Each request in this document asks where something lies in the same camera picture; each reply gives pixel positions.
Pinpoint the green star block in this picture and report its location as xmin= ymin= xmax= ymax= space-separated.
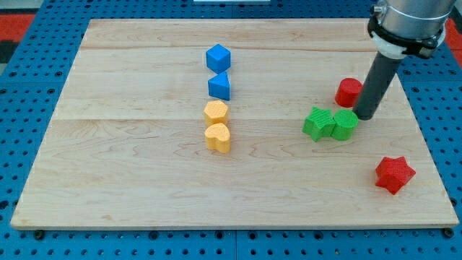
xmin=302 ymin=106 xmax=336 ymax=142

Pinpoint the green circle block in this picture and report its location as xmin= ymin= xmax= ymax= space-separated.
xmin=331 ymin=109 xmax=359 ymax=141

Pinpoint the wooden board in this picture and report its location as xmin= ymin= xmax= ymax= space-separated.
xmin=11 ymin=19 xmax=458 ymax=230

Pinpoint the red star block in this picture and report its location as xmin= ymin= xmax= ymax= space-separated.
xmin=375 ymin=156 xmax=416 ymax=195

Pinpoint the yellow heart block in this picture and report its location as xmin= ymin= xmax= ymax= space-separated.
xmin=204 ymin=123 xmax=230 ymax=153

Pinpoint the yellow hexagon block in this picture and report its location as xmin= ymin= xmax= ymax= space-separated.
xmin=204 ymin=100 xmax=229 ymax=126

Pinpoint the blue triangle block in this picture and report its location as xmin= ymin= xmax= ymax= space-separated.
xmin=208 ymin=71 xmax=230 ymax=101

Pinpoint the blue cube block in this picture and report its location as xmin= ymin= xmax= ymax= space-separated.
xmin=206 ymin=44 xmax=231 ymax=74

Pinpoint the red cylinder block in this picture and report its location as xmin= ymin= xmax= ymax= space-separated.
xmin=335 ymin=78 xmax=363 ymax=108

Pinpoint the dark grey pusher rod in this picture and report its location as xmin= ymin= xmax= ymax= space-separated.
xmin=353 ymin=52 xmax=402 ymax=121

